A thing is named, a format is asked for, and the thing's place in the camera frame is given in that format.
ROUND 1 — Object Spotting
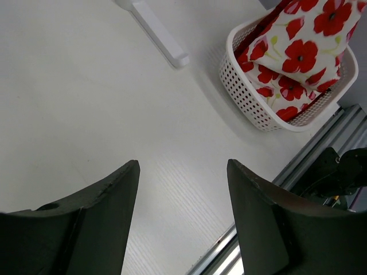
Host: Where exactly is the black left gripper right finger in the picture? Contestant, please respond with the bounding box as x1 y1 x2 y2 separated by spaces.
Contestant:
227 159 366 274

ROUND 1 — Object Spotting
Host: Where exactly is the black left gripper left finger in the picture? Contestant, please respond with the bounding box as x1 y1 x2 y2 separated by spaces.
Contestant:
1 160 140 274

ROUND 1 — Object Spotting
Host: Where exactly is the red poppy print cloth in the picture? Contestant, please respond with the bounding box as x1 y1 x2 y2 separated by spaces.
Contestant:
236 0 366 121

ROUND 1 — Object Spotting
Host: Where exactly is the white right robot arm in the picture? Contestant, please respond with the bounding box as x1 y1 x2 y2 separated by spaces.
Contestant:
290 147 366 210

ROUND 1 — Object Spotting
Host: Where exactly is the white laundry basket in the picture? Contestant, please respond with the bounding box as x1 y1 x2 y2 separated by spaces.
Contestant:
218 10 359 132

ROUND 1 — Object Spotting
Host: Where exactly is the white clothes rack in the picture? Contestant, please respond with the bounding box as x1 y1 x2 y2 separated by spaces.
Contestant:
115 0 190 69

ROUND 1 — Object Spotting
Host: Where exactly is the aluminium mounting rail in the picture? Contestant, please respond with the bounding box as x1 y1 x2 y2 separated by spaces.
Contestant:
188 104 366 274

